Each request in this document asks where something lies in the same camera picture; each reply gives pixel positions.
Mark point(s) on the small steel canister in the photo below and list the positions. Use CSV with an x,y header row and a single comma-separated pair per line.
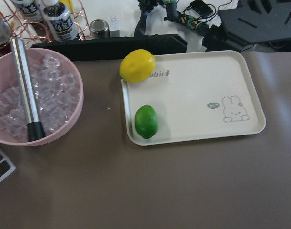
x,y
99,29

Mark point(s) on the pink ribbed ice bowl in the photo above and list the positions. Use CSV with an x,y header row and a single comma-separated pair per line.
x,y
58,90

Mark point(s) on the black perforated metal bracket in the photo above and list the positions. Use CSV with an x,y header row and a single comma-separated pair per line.
x,y
258,21

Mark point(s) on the bottle caddy with bottles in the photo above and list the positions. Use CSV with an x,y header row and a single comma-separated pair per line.
x,y
33,32

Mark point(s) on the cream rabbit tray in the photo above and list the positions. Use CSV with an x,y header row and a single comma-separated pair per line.
x,y
198,95

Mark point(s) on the green lime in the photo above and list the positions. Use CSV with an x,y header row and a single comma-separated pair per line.
x,y
146,121

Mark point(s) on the black bar table edge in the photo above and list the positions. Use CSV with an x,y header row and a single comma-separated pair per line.
x,y
117,47

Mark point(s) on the white wire cup rack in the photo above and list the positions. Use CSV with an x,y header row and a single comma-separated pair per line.
x,y
7,167

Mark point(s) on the yellow lemon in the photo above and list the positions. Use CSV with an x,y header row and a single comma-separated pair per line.
x,y
137,66

